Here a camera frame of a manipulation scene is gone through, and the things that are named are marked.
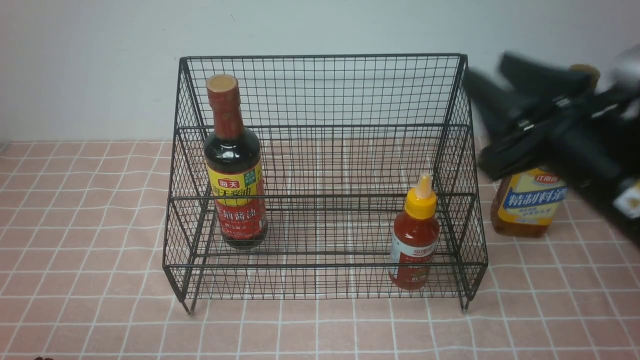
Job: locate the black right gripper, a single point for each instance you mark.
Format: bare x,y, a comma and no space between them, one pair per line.
553,117

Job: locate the amber cooking wine bottle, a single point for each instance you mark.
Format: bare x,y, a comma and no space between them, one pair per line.
525,203

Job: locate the red ketchup squeeze bottle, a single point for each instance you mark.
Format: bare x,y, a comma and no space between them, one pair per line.
415,236

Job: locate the dark soy sauce bottle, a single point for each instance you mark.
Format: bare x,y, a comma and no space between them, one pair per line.
233,162

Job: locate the black wire mesh shelf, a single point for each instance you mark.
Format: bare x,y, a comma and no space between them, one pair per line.
344,138

